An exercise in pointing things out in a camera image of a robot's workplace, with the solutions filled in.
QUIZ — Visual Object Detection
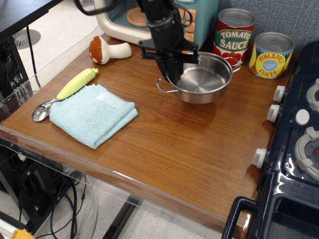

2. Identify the toy microwave teal cream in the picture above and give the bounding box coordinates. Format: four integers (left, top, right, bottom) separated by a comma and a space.
94, 0, 219, 48

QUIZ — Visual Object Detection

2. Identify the dark blue toy stove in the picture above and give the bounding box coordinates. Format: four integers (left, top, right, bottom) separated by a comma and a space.
222, 41, 319, 239

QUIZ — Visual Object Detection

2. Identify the black cable under table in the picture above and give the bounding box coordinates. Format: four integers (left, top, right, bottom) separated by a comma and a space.
34, 174, 88, 239

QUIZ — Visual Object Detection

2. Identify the light blue folded rag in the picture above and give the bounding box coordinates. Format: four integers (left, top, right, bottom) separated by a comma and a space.
49, 85, 138, 149

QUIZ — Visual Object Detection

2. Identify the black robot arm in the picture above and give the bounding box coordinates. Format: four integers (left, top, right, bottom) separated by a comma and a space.
137, 0, 199, 84

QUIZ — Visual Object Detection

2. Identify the blue cable under table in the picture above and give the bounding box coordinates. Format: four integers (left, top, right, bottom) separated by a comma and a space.
49, 174, 78, 239

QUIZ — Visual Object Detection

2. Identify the white stove knob top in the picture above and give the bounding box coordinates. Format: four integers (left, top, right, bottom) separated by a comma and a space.
273, 86, 286, 103

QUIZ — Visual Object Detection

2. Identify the tomato sauce can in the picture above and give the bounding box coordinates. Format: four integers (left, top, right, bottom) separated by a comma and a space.
212, 8, 256, 66

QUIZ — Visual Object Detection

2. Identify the white stove knob middle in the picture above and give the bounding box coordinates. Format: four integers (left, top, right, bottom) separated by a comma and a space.
267, 105, 280, 123

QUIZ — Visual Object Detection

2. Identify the white stove knob bottom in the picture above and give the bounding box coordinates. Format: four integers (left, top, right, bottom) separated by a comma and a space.
253, 148, 267, 169

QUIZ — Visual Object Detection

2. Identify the green handled ice cream scoop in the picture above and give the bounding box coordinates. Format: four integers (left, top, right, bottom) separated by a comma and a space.
32, 68, 99, 122

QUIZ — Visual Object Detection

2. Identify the clear acrylic table guard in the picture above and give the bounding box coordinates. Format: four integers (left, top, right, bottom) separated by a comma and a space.
0, 76, 243, 228

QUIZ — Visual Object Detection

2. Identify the silver steel pot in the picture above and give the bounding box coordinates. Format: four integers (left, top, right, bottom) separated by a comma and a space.
157, 52, 241, 104

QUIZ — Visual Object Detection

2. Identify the white stove knob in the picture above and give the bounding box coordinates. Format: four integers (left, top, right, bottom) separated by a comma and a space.
273, 86, 286, 103
253, 148, 267, 169
267, 105, 280, 123

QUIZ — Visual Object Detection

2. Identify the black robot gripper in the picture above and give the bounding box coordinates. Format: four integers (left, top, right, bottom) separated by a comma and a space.
138, 17, 198, 84

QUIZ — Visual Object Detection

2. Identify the pineapple slices can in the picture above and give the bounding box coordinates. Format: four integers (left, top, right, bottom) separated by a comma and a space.
249, 32, 295, 80

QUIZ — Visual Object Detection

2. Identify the plush mushroom toy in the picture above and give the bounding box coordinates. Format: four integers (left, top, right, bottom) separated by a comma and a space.
89, 36, 132, 65

